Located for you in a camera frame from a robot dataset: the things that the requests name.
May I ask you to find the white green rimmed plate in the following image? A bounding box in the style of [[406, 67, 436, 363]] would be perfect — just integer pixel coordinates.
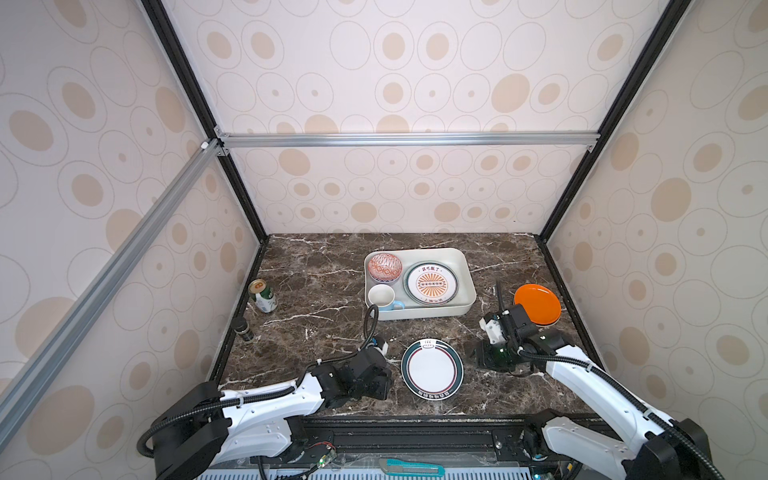
[[401, 339, 464, 401]]

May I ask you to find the light blue ceramic mug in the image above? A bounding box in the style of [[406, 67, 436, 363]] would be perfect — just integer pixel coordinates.
[[367, 284, 405, 311]]

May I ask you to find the white plastic bin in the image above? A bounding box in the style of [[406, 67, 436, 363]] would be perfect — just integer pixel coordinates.
[[364, 248, 477, 320]]

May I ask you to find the white orange sunburst plate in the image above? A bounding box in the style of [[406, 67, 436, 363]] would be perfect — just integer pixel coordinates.
[[404, 261, 459, 305]]

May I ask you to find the red patterned bowl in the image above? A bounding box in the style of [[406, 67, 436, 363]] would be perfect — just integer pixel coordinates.
[[366, 252, 403, 284]]

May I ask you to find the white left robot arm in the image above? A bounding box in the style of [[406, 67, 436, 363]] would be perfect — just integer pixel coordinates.
[[136, 305, 392, 479]]

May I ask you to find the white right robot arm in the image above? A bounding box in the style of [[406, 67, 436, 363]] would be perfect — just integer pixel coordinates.
[[477, 304, 723, 479]]

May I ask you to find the teal utility knife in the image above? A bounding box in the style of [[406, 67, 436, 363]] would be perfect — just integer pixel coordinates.
[[378, 458, 446, 478]]

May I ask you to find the green label drink bottle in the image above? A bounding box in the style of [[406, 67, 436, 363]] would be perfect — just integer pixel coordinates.
[[248, 279, 277, 314]]

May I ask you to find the small dark cap bottle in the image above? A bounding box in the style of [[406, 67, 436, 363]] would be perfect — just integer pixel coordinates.
[[231, 317, 254, 343]]

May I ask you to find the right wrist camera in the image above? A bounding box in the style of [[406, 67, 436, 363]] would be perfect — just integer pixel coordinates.
[[479, 304, 539, 351]]

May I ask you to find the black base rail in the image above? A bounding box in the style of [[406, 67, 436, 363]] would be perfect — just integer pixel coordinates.
[[155, 416, 625, 480]]

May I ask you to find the silver aluminium rail back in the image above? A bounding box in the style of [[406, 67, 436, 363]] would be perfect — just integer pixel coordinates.
[[202, 130, 600, 154]]

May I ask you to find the silver aluminium rail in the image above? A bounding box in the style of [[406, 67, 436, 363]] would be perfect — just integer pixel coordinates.
[[202, 130, 600, 154], [1, 138, 223, 449]]

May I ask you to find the silver aluminium rail left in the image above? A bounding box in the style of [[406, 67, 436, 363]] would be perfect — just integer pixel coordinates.
[[1, 138, 223, 449]]

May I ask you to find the black frame post right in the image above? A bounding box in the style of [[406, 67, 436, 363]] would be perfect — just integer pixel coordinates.
[[536, 0, 693, 245]]

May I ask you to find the black frame post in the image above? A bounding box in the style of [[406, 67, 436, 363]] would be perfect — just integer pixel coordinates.
[[141, 0, 269, 244], [536, 0, 693, 245]]

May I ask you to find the black frame post left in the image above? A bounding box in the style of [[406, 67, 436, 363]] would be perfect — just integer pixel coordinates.
[[141, 0, 269, 244]]

